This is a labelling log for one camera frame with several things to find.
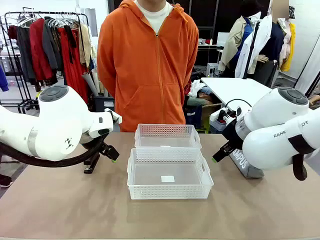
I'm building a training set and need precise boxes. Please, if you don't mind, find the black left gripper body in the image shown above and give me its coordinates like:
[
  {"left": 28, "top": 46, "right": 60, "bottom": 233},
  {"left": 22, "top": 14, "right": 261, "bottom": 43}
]
[{"left": 79, "top": 132, "right": 111, "bottom": 151}]

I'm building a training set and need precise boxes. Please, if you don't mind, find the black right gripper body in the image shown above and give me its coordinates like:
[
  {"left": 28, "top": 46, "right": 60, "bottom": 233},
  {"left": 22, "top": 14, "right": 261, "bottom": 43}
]
[{"left": 221, "top": 119, "right": 245, "bottom": 151}]

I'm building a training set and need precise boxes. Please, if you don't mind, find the grey campus pencil case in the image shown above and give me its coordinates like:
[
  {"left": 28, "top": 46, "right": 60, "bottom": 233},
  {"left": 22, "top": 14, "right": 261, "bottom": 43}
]
[{"left": 231, "top": 147, "right": 265, "bottom": 179}]

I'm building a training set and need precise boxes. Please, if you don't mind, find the clear storage bin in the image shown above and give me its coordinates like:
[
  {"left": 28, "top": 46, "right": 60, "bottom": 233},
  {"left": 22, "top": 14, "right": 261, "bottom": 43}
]
[{"left": 209, "top": 108, "right": 238, "bottom": 135}]

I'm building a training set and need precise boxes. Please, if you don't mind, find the black stapler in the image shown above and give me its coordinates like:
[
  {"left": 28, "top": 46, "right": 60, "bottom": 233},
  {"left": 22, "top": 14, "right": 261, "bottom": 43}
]
[{"left": 83, "top": 155, "right": 101, "bottom": 175}]

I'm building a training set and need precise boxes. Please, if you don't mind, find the grey plastic box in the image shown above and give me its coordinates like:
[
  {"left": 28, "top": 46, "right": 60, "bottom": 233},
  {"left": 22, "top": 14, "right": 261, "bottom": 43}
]
[{"left": 93, "top": 95, "right": 116, "bottom": 114}]

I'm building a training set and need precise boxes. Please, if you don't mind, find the white side table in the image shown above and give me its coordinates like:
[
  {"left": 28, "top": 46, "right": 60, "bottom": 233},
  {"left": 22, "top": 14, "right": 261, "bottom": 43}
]
[{"left": 201, "top": 76, "right": 274, "bottom": 106}]

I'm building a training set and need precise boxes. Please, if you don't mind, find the pile of clothes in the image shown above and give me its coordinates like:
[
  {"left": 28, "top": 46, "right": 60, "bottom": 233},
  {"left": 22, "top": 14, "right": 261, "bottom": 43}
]
[{"left": 184, "top": 72, "right": 224, "bottom": 106}]

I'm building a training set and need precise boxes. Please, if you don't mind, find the grey cardboard roll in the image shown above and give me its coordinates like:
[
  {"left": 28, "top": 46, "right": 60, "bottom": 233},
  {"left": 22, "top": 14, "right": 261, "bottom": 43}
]
[{"left": 81, "top": 71, "right": 100, "bottom": 98}]

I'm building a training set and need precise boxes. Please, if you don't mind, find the white perforated plastic basket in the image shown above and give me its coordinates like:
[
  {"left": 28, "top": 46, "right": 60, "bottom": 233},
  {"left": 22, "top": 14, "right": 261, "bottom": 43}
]
[
  {"left": 126, "top": 147, "right": 215, "bottom": 200},
  {"left": 134, "top": 123, "right": 202, "bottom": 150}
]

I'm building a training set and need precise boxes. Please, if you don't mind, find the red dress on hanger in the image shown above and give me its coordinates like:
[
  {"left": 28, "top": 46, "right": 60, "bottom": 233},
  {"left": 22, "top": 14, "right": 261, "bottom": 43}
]
[{"left": 57, "top": 26, "right": 90, "bottom": 104}]

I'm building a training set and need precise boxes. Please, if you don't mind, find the person in orange hoodie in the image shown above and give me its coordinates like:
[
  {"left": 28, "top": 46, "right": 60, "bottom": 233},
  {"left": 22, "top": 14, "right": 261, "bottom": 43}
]
[{"left": 96, "top": 0, "right": 200, "bottom": 133}]

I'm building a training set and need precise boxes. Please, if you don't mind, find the mannequin with beige coat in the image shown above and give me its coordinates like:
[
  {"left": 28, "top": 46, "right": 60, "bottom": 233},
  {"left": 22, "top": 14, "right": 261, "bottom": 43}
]
[{"left": 217, "top": 0, "right": 262, "bottom": 78}]

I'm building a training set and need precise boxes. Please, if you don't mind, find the black sneaker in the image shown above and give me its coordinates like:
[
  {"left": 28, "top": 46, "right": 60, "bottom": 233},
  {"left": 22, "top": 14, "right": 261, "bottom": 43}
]
[{"left": 0, "top": 174, "right": 14, "bottom": 189}]

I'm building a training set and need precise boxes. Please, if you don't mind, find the white lab coat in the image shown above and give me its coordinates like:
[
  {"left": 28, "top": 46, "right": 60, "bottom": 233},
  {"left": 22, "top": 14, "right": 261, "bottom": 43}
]
[{"left": 234, "top": 14, "right": 274, "bottom": 80}]

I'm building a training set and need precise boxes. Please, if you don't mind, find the beige garment on hanger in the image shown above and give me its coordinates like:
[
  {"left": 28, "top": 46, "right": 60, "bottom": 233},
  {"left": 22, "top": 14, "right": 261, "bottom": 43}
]
[{"left": 78, "top": 23, "right": 98, "bottom": 69}]

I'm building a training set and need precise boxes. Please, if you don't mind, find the mannequin in navy shirt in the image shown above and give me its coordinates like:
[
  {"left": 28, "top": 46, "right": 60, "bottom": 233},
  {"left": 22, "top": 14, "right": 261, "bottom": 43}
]
[{"left": 259, "top": 19, "right": 286, "bottom": 88}]

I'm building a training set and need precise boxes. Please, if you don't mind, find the yellow garment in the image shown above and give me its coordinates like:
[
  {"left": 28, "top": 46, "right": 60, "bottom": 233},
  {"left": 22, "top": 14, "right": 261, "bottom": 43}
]
[{"left": 279, "top": 22, "right": 297, "bottom": 73}]

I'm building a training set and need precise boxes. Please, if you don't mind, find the grey coat on hanger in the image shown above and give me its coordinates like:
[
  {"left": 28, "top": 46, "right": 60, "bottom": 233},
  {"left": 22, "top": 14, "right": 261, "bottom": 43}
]
[{"left": 41, "top": 18, "right": 64, "bottom": 74}]

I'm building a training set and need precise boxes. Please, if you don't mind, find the red jacket on hanger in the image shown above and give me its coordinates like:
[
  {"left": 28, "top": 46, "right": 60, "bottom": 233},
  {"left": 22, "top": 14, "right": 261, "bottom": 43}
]
[{"left": 28, "top": 17, "right": 59, "bottom": 86}]

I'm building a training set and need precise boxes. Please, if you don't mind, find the blue garment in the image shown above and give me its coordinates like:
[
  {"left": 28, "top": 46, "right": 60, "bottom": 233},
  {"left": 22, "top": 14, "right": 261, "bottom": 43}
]
[{"left": 0, "top": 64, "right": 10, "bottom": 92}]

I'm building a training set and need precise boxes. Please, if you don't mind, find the dark grey hanging garment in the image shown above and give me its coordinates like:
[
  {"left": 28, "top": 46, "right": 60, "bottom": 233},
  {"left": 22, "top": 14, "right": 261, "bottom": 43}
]
[{"left": 15, "top": 24, "right": 36, "bottom": 85}]

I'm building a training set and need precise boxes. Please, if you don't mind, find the black clothes rack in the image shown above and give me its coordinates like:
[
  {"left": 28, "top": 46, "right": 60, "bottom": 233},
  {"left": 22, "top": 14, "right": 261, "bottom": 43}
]
[{"left": 0, "top": 7, "right": 90, "bottom": 112}]

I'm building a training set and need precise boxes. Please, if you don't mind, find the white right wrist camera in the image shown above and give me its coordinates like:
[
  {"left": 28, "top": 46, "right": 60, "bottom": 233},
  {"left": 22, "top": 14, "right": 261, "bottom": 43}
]
[{"left": 223, "top": 98, "right": 253, "bottom": 125}]

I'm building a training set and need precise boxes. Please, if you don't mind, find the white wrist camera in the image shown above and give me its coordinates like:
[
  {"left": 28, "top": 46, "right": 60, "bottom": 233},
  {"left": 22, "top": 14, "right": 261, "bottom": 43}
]
[
  {"left": 104, "top": 107, "right": 123, "bottom": 125},
  {"left": 223, "top": 98, "right": 253, "bottom": 125}
]

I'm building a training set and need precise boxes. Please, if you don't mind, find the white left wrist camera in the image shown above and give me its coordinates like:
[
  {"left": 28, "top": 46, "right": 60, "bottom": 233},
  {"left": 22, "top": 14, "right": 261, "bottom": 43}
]
[{"left": 104, "top": 107, "right": 123, "bottom": 125}]

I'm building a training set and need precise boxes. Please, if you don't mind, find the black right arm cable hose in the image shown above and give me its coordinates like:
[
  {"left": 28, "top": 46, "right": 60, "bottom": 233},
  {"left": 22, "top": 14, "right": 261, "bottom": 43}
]
[{"left": 287, "top": 133, "right": 316, "bottom": 182}]

